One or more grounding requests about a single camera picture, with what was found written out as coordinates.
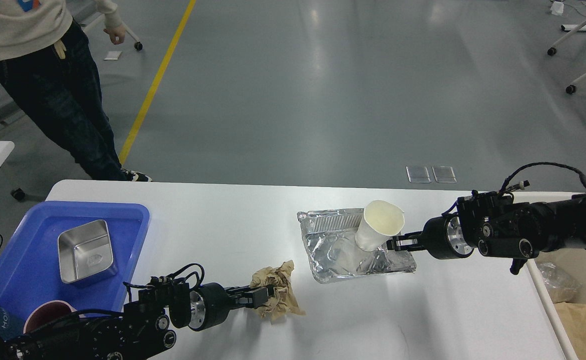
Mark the beige plastic bin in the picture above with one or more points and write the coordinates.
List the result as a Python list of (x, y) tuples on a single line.
[(573, 261)]

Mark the floor socket plate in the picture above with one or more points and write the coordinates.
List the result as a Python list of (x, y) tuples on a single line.
[(444, 174), (418, 174)]

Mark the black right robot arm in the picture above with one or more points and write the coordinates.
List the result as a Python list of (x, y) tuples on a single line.
[(498, 227)]

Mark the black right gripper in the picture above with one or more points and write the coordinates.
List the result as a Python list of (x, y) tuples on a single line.
[(442, 238)]

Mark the left floor socket plate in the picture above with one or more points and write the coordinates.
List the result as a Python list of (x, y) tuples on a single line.
[(418, 174)]

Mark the white paper on floor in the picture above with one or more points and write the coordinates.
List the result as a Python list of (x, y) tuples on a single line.
[(113, 55)]

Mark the brown paper bag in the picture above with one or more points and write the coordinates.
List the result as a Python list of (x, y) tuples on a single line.
[(573, 317)]

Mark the aluminium foil container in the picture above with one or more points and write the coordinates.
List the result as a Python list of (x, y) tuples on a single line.
[(328, 238)]

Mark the clear plastic bag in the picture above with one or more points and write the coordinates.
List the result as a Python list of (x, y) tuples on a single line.
[(562, 287)]

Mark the person's hand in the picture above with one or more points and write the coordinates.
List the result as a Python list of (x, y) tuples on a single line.
[(116, 34)]

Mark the blue plastic tray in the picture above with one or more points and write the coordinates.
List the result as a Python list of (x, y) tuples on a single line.
[(29, 265)]

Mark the brown paper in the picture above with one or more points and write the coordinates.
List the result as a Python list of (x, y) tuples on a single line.
[(283, 301)]

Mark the right floor socket plate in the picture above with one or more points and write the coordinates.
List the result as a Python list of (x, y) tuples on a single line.
[(444, 174)]

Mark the cream paper cup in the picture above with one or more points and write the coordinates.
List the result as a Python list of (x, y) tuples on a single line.
[(381, 221)]

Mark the person in dark jeans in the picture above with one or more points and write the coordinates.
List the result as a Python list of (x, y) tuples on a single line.
[(47, 68)]

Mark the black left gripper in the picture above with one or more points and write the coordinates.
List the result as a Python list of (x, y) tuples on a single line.
[(211, 303)]

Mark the stainless steel tray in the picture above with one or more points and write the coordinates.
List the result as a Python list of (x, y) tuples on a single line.
[(86, 254)]

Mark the pink HOME mug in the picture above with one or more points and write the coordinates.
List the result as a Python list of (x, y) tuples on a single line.
[(45, 313)]

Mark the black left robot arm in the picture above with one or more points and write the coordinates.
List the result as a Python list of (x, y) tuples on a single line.
[(144, 328)]

